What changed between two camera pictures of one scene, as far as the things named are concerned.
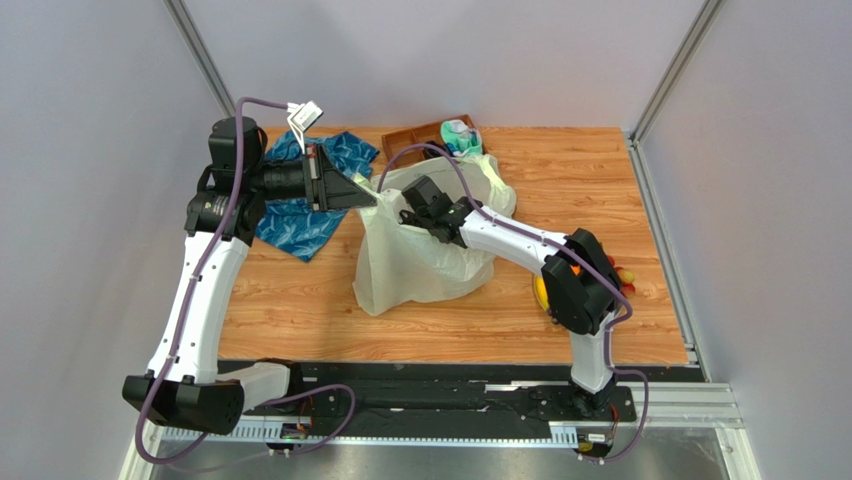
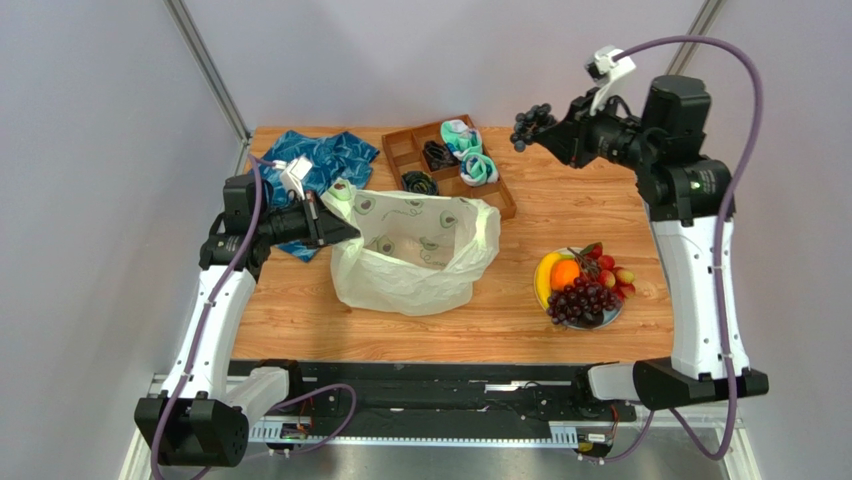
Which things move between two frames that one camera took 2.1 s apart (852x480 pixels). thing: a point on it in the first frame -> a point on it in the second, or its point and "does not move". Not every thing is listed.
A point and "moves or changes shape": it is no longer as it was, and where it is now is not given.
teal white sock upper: [460, 139] does not move
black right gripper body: [430, 217] -> [579, 129]
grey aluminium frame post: [202, 56] does not move
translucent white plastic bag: [399, 266] moves or changes shape
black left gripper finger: [341, 192] -> [333, 227]
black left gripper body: [313, 176] -> [306, 220]
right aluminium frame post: [707, 12] does not move
